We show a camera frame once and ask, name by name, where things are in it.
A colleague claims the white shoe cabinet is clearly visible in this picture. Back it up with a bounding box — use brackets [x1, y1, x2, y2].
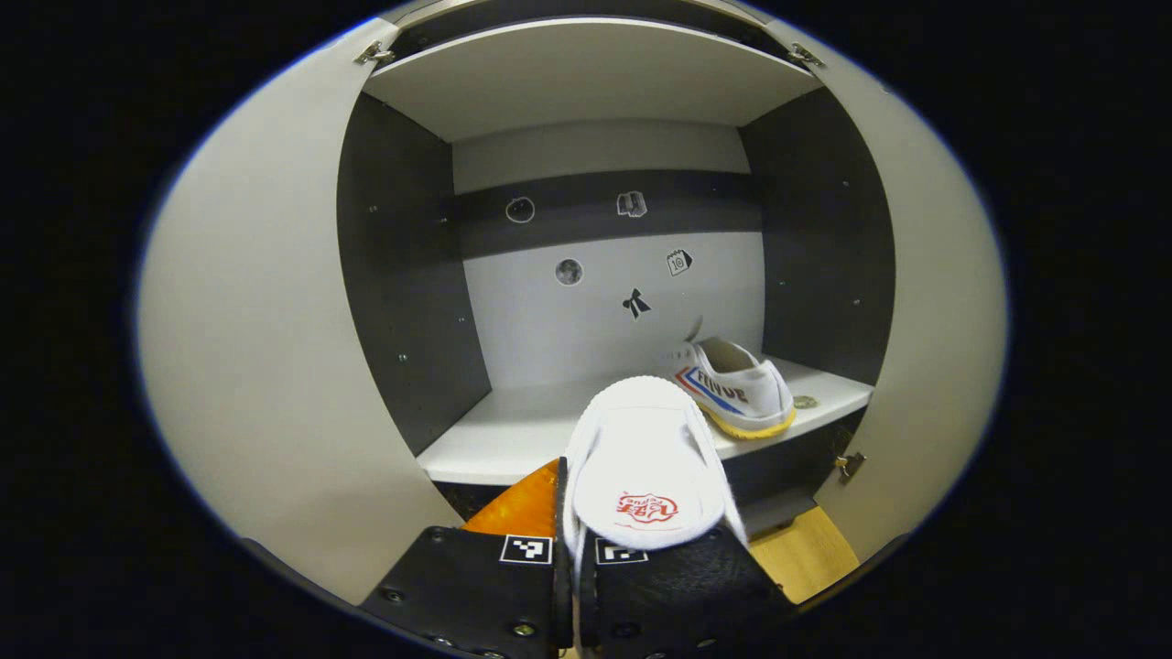
[336, 0, 896, 541]

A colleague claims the white canvas shoe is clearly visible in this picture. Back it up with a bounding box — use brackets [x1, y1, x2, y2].
[661, 336, 798, 441]
[560, 374, 749, 573]

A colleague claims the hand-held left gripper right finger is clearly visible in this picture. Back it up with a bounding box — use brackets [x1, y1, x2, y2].
[577, 524, 799, 659]

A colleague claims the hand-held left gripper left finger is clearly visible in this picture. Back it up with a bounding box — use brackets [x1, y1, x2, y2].
[360, 456, 567, 659]

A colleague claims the white cabinet door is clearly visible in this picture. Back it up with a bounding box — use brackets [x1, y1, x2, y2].
[136, 20, 463, 607]
[765, 20, 1010, 564]

